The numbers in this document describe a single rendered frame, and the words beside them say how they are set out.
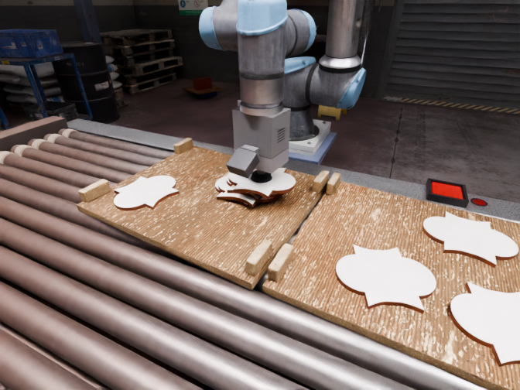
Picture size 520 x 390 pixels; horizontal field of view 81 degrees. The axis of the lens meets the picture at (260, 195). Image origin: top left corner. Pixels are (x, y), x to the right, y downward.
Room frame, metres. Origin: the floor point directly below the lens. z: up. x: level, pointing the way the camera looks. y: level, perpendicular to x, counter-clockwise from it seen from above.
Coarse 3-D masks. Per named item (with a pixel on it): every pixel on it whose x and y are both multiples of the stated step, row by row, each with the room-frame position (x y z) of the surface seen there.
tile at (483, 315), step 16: (480, 288) 0.28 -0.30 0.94; (464, 304) 0.26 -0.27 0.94; (480, 304) 0.26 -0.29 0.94; (496, 304) 0.26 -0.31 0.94; (512, 304) 0.26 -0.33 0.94; (464, 320) 0.23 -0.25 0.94; (480, 320) 0.23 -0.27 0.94; (496, 320) 0.23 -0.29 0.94; (512, 320) 0.23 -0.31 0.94; (480, 336) 0.21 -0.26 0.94; (496, 336) 0.21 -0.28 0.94; (512, 336) 0.21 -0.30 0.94; (496, 352) 0.19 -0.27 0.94; (512, 352) 0.19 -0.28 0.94
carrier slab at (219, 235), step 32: (192, 160) 0.70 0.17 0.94; (224, 160) 0.70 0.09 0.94; (192, 192) 0.55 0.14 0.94; (288, 192) 0.55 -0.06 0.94; (320, 192) 0.55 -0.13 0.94; (128, 224) 0.44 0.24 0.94; (160, 224) 0.44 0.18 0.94; (192, 224) 0.44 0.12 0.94; (224, 224) 0.44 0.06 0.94; (256, 224) 0.44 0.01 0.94; (288, 224) 0.44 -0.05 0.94; (192, 256) 0.36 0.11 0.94; (224, 256) 0.36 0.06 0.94
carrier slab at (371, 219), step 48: (336, 192) 0.55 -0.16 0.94; (384, 192) 0.55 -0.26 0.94; (336, 240) 0.39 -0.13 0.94; (384, 240) 0.39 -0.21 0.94; (432, 240) 0.39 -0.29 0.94; (288, 288) 0.29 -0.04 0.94; (336, 288) 0.29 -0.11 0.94; (384, 336) 0.22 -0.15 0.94; (432, 336) 0.22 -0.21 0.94; (480, 384) 0.17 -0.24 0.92
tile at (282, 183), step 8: (280, 168) 0.58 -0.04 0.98; (232, 176) 0.54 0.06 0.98; (240, 176) 0.54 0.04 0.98; (272, 176) 0.54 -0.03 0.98; (280, 176) 0.54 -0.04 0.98; (288, 176) 0.54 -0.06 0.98; (232, 184) 0.52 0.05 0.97; (240, 184) 0.51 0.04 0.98; (248, 184) 0.51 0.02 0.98; (256, 184) 0.51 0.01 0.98; (264, 184) 0.51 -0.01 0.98; (272, 184) 0.51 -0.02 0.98; (280, 184) 0.51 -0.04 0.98; (288, 184) 0.51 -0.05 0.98; (248, 192) 0.49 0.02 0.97; (256, 192) 0.48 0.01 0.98; (264, 192) 0.48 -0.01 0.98; (272, 192) 0.49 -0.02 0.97; (280, 192) 0.49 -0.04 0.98
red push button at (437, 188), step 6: (432, 186) 0.59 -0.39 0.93; (438, 186) 0.58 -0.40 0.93; (444, 186) 0.58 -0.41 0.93; (450, 186) 0.58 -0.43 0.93; (456, 186) 0.58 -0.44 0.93; (432, 192) 0.56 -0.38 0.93; (438, 192) 0.56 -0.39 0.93; (444, 192) 0.56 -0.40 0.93; (450, 192) 0.56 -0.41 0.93; (456, 192) 0.56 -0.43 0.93; (462, 198) 0.54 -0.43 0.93
